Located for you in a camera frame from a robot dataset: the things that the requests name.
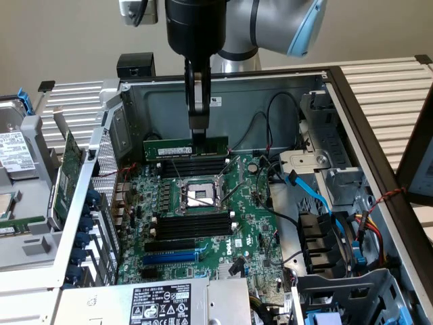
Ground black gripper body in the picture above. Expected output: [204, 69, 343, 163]
[164, 0, 227, 59]

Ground green RAM stick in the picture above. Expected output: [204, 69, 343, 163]
[143, 135, 230, 160]
[0, 216, 47, 238]

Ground black RAM slot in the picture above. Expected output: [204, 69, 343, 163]
[154, 219, 235, 228]
[154, 212, 236, 221]
[158, 167, 227, 173]
[151, 232, 233, 242]
[152, 225, 234, 235]
[160, 162, 228, 169]
[160, 157, 228, 164]
[158, 171, 227, 177]

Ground silver locking lever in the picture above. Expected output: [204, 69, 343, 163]
[219, 183, 254, 207]
[170, 158, 185, 186]

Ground metal socket cover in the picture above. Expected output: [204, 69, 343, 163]
[216, 154, 244, 200]

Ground open PC case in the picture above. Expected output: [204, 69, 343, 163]
[50, 66, 433, 325]

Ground CPU socket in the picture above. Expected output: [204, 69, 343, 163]
[175, 177, 226, 216]

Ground black box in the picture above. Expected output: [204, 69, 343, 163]
[116, 52, 156, 79]

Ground green motherboard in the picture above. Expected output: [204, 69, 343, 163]
[116, 154, 297, 297]

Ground long black expansion slot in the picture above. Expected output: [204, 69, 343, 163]
[144, 238, 198, 254]

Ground blue expansion slot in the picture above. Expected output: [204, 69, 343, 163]
[141, 252, 200, 267]

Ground silver chipset heat sink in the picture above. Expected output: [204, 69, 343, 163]
[218, 263, 245, 280]

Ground green graphics card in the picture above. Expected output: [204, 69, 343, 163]
[47, 106, 85, 223]

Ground metal disk bay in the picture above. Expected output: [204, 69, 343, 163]
[299, 89, 371, 204]

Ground black fan shroud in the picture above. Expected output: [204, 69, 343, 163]
[296, 210, 357, 276]

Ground silver hard disk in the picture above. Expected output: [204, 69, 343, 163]
[0, 101, 39, 179]

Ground silver power supply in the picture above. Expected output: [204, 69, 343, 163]
[59, 276, 252, 325]

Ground dark grey disk bay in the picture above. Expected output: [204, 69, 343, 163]
[291, 268, 417, 325]

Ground silver CPU chip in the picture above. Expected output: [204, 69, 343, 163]
[0, 191, 22, 223]

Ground black framed monitor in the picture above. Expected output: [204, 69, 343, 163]
[395, 110, 433, 206]

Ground grey parts rack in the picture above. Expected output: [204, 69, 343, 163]
[0, 114, 65, 272]

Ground black camera cable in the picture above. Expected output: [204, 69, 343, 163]
[131, 0, 150, 28]

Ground thin black wire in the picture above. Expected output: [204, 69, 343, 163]
[232, 111, 271, 153]
[266, 91, 301, 153]

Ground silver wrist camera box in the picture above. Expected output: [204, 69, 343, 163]
[118, 0, 159, 26]

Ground blue disk data wire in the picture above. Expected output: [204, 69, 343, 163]
[285, 170, 344, 238]

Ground silver metal bracket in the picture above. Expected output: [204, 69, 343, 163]
[277, 150, 332, 172]

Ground red yellow power wires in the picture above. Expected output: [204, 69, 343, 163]
[354, 209, 390, 268]

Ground blue wire plug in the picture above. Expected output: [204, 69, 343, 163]
[351, 240, 368, 268]

